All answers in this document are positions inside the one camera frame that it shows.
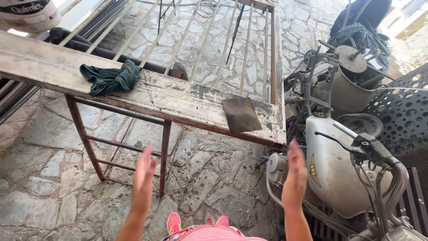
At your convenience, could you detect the person's left hand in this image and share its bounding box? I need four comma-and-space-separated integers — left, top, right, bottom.
133, 144, 157, 215

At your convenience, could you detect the person's right hand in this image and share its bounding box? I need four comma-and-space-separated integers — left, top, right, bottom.
282, 139, 308, 212

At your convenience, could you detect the rusty metal trestle stand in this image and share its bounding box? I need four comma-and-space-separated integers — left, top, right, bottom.
64, 94, 173, 197

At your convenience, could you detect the old white motorcycle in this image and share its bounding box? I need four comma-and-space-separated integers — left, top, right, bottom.
266, 40, 428, 241

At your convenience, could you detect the brown sandpaper sheet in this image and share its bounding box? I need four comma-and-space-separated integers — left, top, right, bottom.
221, 97, 263, 134

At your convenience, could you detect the pink sneaker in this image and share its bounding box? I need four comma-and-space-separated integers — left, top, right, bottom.
207, 215, 230, 227
167, 212, 182, 236

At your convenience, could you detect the grey metal tub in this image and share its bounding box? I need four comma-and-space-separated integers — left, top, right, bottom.
313, 62, 385, 113

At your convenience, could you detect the dark green rag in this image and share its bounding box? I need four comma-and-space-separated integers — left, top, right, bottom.
80, 60, 142, 97

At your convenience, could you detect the person's pink striped clothing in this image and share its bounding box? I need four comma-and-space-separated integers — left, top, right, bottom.
162, 224, 268, 241

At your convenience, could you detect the round metal disc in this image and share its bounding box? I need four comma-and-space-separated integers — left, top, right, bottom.
334, 45, 368, 73

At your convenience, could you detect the black perforated metal panel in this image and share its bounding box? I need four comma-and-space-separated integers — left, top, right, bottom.
363, 62, 428, 151

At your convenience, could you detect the black pipe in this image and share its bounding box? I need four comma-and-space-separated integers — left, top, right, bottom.
49, 27, 189, 81

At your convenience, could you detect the dark polka dot cloth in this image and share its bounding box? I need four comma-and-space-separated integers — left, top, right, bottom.
327, 23, 392, 72

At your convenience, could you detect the black thin metal rod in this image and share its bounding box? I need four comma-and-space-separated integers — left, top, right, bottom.
226, 4, 245, 65

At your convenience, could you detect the bundle of dark metal bars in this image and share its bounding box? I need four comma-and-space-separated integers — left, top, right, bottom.
77, 0, 129, 41

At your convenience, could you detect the white plastic bucket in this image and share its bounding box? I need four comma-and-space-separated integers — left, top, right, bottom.
0, 0, 62, 33

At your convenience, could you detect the black cable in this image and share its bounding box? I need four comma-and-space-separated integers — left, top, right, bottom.
137, 0, 235, 19

